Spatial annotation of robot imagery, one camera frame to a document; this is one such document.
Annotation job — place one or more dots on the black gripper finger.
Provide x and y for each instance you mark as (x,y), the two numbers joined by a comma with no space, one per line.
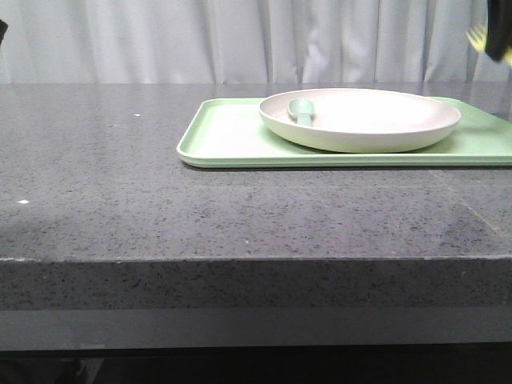
(3,30)
(498,39)

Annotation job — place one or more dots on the yellow plastic fork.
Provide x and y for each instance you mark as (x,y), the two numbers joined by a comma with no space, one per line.
(477,36)

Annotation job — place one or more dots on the beige round plate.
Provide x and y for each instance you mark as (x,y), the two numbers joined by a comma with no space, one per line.
(361,121)

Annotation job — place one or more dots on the white curtain backdrop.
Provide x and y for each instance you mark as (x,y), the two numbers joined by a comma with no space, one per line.
(243,42)

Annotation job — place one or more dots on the pale green spoon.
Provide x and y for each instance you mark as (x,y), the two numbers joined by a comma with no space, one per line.
(301,110)

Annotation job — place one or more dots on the light green serving tray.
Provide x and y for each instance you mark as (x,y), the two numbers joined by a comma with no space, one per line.
(229,133)

